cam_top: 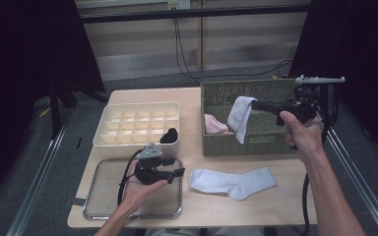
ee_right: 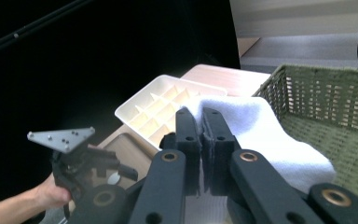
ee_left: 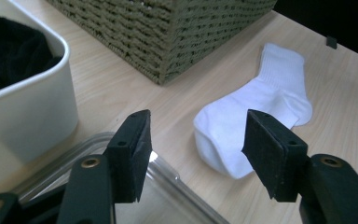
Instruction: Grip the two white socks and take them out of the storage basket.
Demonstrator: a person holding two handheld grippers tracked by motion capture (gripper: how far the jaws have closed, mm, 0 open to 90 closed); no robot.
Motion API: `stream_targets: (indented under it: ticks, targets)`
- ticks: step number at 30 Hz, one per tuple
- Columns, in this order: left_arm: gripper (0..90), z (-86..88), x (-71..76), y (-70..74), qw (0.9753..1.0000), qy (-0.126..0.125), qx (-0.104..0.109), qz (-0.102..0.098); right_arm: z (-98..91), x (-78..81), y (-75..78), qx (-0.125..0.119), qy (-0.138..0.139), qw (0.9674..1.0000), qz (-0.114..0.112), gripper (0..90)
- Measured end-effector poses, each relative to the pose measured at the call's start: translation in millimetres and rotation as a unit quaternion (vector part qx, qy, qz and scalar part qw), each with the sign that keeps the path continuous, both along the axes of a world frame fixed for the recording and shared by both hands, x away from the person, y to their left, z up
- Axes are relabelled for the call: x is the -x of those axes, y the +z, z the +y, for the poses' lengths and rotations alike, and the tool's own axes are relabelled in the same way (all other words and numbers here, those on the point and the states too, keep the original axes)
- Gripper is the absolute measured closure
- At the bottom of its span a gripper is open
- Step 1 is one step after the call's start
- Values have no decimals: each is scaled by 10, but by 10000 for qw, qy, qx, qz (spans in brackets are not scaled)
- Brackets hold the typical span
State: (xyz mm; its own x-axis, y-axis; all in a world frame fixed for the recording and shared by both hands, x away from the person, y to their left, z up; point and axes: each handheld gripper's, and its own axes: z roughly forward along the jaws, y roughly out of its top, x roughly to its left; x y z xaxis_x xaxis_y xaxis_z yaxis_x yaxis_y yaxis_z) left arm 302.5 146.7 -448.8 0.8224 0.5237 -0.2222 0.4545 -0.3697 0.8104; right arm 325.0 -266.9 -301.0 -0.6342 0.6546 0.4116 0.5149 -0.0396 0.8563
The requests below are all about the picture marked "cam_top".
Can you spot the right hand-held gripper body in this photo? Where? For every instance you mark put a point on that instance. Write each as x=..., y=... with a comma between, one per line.
x=305, y=106

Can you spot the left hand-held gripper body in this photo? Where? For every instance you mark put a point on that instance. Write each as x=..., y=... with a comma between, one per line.
x=149, y=173

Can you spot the black sock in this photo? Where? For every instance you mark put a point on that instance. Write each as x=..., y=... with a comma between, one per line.
x=172, y=133
x=167, y=137

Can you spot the white sock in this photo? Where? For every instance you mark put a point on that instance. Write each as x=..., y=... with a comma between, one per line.
x=241, y=118
x=229, y=183

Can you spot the cream compartment storage box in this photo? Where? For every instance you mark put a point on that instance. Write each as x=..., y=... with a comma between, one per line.
x=111, y=150

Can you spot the pink sock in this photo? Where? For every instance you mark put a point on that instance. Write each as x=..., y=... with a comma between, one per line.
x=210, y=123
x=221, y=130

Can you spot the green woven basket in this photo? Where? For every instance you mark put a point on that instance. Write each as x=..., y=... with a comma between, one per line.
x=216, y=93

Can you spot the clear lid with white knob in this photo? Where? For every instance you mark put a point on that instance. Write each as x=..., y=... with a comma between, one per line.
x=101, y=196

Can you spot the person's left hand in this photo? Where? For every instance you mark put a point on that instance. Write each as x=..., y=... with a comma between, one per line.
x=136, y=193

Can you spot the person's right hand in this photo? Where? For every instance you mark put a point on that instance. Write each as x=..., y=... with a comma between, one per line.
x=305, y=139

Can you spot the black stand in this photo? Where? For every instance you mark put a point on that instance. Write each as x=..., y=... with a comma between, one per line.
x=325, y=95
x=55, y=111

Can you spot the small black floor tape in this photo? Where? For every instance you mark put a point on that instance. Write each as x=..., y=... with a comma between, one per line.
x=79, y=143

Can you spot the black tape strip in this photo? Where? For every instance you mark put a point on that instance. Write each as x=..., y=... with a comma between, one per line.
x=75, y=201

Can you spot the yellow floor item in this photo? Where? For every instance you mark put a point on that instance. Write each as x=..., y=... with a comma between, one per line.
x=45, y=111

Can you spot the black metal crossbar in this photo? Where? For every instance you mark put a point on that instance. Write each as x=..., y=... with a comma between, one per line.
x=144, y=15

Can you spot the metal floor rail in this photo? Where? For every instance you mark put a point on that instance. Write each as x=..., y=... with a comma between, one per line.
x=36, y=187
x=359, y=183

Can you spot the white wall outlet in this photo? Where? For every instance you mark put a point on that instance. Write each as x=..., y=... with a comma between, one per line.
x=180, y=4

